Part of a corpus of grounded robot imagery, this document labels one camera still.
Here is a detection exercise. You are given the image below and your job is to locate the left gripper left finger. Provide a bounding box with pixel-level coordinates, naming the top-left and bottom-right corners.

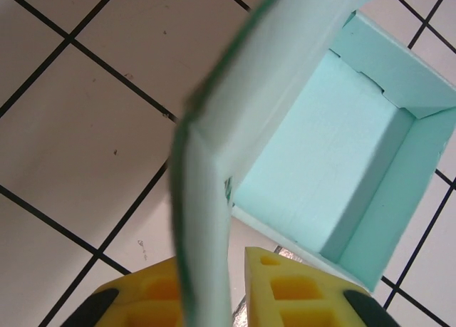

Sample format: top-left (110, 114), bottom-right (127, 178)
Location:
top-left (80, 257), bottom-right (185, 327)

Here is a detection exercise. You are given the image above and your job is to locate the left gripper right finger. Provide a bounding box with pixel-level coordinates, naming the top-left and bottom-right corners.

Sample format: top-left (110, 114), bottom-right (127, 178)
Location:
top-left (244, 246), bottom-right (396, 327)

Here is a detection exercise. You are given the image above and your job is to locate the teal paper box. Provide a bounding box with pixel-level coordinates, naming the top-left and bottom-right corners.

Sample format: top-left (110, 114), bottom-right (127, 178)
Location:
top-left (170, 0), bottom-right (456, 327)

